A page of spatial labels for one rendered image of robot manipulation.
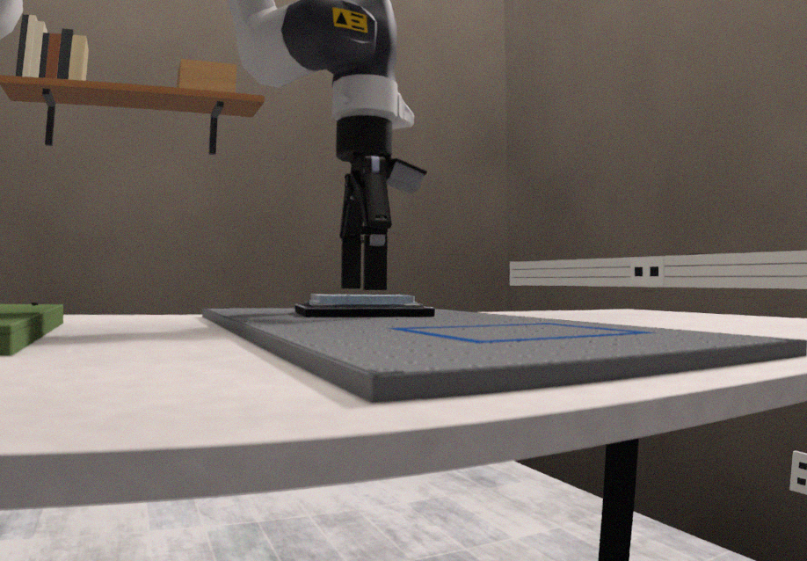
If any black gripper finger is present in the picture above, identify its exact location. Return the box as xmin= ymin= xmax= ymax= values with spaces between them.
xmin=350 ymin=156 xmax=392 ymax=289
xmin=339 ymin=172 xmax=364 ymax=288

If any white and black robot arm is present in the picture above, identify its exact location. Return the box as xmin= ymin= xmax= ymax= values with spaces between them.
xmin=228 ymin=0 xmax=427 ymax=193

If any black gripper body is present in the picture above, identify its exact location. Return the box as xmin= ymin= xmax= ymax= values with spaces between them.
xmin=336 ymin=115 xmax=392 ymax=187

